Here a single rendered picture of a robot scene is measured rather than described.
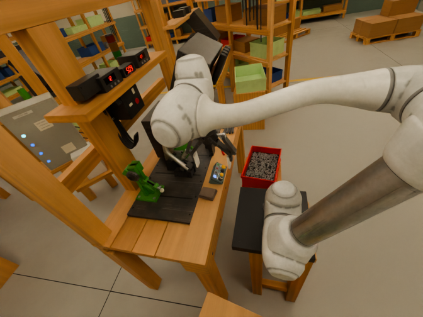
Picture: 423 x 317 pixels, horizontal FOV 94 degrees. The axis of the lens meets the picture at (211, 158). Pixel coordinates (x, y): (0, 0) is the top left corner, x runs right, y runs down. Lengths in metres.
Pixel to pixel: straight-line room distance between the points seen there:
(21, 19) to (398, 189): 1.25
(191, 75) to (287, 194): 0.60
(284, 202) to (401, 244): 1.61
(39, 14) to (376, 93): 1.17
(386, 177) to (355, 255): 1.65
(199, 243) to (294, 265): 0.48
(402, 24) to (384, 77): 6.60
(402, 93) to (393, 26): 6.51
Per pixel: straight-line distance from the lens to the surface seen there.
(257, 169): 1.36
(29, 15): 1.13
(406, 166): 0.53
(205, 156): 1.49
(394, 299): 2.15
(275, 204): 0.90
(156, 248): 1.18
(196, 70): 0.57
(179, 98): 0.46
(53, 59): 1.13
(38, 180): 1.04
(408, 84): 0.61
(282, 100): 0.51
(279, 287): 1.70
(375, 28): 6.87
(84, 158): 1.28
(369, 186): 0.58
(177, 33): 10.15
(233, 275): 1.96
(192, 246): 1.10
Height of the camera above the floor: 1.87
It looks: 42 degrees down
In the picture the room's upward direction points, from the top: 13 degrees counter-clockwise
